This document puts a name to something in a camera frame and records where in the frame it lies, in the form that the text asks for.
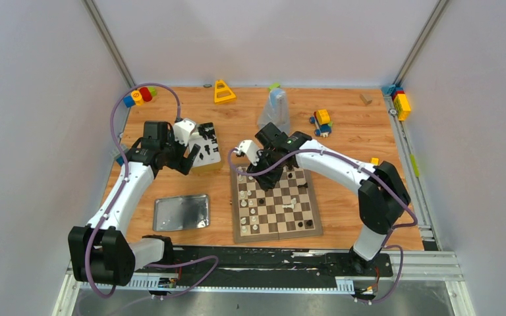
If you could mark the stacked coloured bricks corner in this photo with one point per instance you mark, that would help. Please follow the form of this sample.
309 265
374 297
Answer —
399 99

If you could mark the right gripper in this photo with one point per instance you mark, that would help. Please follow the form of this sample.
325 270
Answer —
269 180

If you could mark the red cylinder block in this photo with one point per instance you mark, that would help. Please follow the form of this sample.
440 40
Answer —
146 94

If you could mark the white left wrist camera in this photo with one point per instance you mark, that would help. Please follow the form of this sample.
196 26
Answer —
183 130

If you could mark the wooden chess board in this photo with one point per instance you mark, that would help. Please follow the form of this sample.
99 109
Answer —
289 210

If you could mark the green block behind bag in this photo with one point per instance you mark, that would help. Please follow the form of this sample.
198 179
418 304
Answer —
273 86

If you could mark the yellow trapezoid toy block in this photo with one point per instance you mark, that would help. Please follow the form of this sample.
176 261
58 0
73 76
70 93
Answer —
223 93

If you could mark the blue cube block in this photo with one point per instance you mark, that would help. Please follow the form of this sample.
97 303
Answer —
129 101

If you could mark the blue lego brick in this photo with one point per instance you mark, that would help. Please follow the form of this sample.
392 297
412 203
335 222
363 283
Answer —
119 160

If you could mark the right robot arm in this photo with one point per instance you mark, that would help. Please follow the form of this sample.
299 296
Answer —
382 195

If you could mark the grey lego brick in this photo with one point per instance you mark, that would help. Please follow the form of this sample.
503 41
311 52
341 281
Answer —
114 153

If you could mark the pile of black chess pieces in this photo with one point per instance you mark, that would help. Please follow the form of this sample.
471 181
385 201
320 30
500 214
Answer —
207 131

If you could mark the silver metal tin box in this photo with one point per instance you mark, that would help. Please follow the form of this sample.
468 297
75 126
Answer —
209 157

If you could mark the small wooden block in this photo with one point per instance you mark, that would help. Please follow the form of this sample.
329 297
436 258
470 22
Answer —
365 98

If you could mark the silver tin lid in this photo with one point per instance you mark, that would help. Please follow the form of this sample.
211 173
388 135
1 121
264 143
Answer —
181 213

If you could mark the clear bubble wrap bag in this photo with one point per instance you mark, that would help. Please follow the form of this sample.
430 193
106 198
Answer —
276 111

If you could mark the toy car blocks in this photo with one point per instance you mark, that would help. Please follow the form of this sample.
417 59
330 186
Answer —
322 122

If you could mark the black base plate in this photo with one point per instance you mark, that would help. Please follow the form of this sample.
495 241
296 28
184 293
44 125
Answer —
326 262

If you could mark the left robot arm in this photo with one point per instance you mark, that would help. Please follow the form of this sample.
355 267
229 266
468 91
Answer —
99 251

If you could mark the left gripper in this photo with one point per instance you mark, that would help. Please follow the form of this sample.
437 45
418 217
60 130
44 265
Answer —
182 158

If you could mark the small yellow block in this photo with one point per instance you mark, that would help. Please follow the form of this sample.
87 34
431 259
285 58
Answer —
375 161

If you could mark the yellow cylinder block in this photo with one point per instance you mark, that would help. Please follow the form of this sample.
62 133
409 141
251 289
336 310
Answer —
137 98

